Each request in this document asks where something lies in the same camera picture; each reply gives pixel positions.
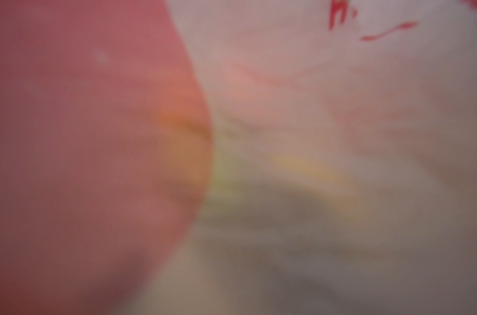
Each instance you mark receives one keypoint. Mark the pink plastic bag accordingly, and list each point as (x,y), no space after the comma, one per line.
(346,160)

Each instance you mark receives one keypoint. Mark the red fruit in bag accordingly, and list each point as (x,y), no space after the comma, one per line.
(105,152)

